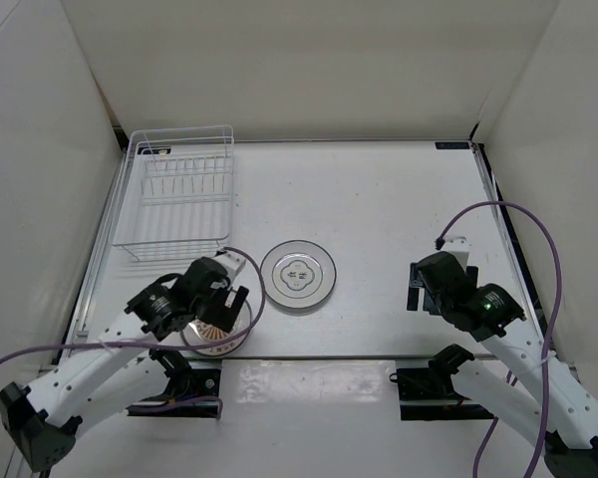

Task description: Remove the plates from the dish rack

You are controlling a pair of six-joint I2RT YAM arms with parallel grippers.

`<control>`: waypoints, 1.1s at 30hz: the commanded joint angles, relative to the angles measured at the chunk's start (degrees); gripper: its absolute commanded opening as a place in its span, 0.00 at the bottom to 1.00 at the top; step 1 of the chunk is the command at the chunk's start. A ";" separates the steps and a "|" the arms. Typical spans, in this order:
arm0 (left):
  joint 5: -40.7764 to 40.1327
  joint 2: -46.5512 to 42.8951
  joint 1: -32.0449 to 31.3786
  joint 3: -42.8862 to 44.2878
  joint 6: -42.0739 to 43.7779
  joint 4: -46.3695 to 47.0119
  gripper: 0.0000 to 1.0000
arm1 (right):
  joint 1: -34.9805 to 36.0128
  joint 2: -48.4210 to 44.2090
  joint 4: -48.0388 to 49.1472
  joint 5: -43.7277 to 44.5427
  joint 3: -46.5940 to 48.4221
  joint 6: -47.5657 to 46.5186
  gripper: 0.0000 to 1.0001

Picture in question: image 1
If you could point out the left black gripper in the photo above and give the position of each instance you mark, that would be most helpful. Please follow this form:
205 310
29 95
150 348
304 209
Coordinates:
228 313

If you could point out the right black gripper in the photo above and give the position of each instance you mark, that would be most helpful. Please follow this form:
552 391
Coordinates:
415 283

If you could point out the white plate orange pattern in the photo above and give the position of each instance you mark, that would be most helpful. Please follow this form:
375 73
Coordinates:
212 342

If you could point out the white plate green rim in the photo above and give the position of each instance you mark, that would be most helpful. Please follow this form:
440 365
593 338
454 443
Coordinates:
298 275

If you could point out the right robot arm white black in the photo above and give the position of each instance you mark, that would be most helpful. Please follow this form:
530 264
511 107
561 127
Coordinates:
548 406

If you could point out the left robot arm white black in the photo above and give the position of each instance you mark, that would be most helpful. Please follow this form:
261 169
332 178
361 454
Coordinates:
128 362

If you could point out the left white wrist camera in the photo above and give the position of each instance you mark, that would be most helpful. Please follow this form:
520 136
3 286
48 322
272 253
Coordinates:
233 263

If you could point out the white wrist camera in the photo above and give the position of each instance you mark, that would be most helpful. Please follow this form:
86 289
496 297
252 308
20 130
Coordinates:
233 263
456 245

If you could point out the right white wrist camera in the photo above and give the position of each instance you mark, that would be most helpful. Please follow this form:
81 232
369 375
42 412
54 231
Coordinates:
456 245

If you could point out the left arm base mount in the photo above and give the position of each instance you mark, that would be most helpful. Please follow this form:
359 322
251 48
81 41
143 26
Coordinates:
191 390

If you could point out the white wire dish rack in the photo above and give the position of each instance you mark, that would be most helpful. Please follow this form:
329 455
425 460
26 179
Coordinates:
174 197

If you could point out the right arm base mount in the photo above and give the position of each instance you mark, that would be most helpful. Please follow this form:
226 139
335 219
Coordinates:
425 393

